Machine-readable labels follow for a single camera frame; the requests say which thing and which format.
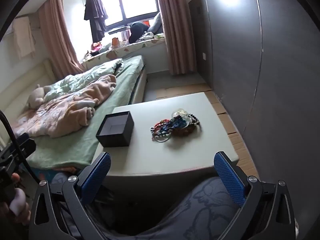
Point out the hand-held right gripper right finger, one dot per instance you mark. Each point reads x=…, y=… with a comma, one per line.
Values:
x=228, y=180

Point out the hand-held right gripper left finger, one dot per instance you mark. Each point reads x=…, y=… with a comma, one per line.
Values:
x=96, y=177

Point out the black square box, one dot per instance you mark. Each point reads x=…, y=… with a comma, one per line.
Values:
x=117, y=136

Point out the person's left hand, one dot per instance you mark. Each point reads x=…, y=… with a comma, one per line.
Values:
x=20, y=205

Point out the person's grey patterned pants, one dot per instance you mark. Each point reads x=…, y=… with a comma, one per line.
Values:
x=200, y=205

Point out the beige plush toy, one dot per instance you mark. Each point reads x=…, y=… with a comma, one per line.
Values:
x=35, y=96

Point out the pink fleece blanket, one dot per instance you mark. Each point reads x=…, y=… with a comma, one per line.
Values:
x=62, y=110

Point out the cardboard floor sheets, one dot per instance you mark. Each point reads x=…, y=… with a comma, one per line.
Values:
x=225, y=115

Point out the bed with green sheet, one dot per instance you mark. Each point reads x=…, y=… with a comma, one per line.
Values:
x=117, y=87

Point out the cream hanging towel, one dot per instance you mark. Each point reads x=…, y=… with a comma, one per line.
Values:
x=23, y=37

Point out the pink curtain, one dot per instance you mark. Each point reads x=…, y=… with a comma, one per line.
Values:
x=57, y=37
x=175, y=30

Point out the grey wardrobe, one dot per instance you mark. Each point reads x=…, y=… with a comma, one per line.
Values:
x=237, y=55

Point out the colourful clutter pile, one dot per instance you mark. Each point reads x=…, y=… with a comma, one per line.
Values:
x=96, y=48

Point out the small orange box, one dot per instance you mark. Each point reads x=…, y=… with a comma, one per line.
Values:
x=115, y=42

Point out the printed window seat cushion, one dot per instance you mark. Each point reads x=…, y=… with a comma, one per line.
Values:
x=140, y=46

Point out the black bag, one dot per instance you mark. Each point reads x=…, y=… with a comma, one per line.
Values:
x=137, y=31

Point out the hanging dark clothes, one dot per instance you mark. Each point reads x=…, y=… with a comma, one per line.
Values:
x=96, y=17

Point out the grey pillow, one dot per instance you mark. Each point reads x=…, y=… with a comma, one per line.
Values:
x=156, y=22

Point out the window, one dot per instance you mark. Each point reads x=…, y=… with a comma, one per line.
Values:
x=135, y=2

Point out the white wall socket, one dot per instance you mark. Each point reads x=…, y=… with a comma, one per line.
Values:
x=204, y=56

